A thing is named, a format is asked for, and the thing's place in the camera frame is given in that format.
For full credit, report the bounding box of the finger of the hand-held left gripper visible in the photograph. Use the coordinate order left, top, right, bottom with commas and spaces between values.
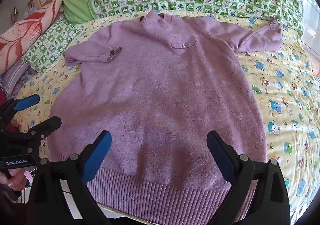
28, 116, 62, 141
0, 94, 40, 121

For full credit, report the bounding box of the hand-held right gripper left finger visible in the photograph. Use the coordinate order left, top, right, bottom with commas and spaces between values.
26, 130, 112, 225

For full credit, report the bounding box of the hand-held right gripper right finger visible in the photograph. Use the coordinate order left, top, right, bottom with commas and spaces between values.
207, 130, 292, 225

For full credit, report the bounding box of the purple knitted sweater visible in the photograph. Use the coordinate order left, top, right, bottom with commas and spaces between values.
47, 10, 283, 222

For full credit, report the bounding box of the person's left hand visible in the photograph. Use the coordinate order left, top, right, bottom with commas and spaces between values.
0, 167, 27, 191

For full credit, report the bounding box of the grey striped cloth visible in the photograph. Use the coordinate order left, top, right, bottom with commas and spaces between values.
0, 61, 33, 91

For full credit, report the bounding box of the green checked pillow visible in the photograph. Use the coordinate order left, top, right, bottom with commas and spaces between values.
21, 19, 83, 74

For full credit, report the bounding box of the orange floral blanket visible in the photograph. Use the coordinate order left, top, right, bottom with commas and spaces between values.
0, 0, 66, 76

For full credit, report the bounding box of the yellow bear print bedsheet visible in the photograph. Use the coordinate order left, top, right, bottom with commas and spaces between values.
15, 13, 320, 225

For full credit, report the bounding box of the orange cloth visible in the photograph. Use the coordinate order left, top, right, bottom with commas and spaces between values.
312, 57, 320, 77

